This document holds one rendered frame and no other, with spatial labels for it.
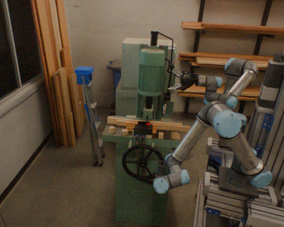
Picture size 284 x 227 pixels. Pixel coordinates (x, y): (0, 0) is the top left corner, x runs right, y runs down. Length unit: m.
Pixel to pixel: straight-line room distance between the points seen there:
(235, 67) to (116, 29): 2.55
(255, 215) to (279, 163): 0.38
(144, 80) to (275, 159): 0.99
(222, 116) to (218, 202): 0.74
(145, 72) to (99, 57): 2.60
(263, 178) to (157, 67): 0.91
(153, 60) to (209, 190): 0.92
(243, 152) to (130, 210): 1.25
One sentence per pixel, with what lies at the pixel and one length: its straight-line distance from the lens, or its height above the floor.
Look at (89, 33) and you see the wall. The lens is 4.13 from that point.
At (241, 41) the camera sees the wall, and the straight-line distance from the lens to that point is 4.29.
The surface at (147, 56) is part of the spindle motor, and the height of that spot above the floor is 1.48.
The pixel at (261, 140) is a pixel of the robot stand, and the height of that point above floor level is 1.03.
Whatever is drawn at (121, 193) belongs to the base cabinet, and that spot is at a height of 0.34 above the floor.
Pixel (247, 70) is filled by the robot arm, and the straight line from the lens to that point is 1.82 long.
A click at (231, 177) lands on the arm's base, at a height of 0.85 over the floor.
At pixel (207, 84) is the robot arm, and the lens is 1.60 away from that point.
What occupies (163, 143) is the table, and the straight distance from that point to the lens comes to 1.74.
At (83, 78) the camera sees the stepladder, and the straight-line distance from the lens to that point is 2.44.
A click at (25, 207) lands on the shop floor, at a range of 2.60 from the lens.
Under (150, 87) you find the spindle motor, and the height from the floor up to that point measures 1.27.
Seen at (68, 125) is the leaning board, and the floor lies 0.31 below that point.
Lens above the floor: 1.79
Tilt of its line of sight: 25 degrees down
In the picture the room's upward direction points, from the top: 3 degrees clockwise
